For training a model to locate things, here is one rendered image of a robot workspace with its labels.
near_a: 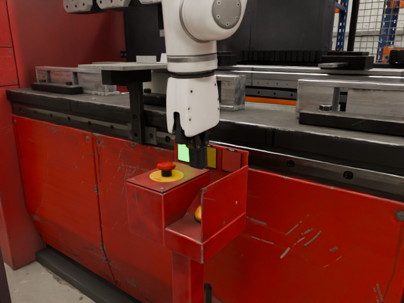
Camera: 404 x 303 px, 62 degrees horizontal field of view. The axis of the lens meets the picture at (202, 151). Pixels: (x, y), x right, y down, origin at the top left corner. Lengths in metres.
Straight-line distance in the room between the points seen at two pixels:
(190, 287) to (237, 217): 0.19
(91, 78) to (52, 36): 0.50
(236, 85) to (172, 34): 0.42
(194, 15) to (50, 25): 1.39
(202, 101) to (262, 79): 0.63
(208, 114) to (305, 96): 0.33
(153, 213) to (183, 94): 0.26
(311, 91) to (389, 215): 0.32
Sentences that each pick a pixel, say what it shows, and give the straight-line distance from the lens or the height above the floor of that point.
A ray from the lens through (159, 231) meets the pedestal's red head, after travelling 0.68.
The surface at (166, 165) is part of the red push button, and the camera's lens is 0.69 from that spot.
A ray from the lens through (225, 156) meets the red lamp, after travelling 0.71.
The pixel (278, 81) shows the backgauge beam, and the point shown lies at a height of 0.94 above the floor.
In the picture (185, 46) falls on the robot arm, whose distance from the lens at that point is 0.54.
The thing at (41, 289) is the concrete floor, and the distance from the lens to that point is 1.79.
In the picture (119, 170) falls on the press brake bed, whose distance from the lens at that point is 1.14.
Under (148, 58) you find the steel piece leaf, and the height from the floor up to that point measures 1.01.
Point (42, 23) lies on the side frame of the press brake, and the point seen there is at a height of 1.16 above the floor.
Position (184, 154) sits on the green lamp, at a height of 0.80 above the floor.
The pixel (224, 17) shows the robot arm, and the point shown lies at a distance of 0.48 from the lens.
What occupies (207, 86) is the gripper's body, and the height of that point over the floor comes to 0.98.
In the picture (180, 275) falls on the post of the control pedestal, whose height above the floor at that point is 0.56.
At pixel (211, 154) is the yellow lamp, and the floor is 0.82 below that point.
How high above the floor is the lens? 1.03
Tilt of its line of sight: 17 degrees down
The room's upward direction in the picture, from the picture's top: straight up
